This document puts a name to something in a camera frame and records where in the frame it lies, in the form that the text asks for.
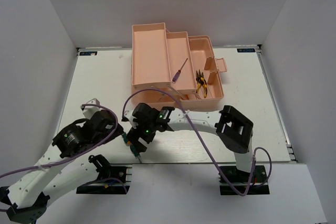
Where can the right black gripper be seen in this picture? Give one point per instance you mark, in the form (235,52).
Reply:
(135,134)

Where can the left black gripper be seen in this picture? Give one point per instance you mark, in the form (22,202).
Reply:
(118,131)

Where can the stubby green orange screwdriver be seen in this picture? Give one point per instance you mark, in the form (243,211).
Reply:
(126,141)

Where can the stubby green grey screwdriver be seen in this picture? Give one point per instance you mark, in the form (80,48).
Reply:
(136,153)

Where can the blue red handled screwdriver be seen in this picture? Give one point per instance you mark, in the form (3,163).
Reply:
(177,74)

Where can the pink plastic toolbox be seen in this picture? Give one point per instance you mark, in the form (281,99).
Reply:
(157,54)

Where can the yellow long nose pliers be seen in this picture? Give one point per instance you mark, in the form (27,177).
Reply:
(201,83)

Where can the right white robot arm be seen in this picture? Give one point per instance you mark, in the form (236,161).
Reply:
(233,128)

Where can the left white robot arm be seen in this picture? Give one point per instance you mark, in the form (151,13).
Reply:
(29,197)

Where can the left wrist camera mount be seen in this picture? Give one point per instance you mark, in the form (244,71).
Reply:
(91,108)

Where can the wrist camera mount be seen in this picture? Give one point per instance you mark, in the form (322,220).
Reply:
(128,117)
(91,108)

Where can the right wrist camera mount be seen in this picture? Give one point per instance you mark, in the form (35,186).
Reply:
(128,117)

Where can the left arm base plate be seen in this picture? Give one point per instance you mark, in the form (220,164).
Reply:
(116,181)

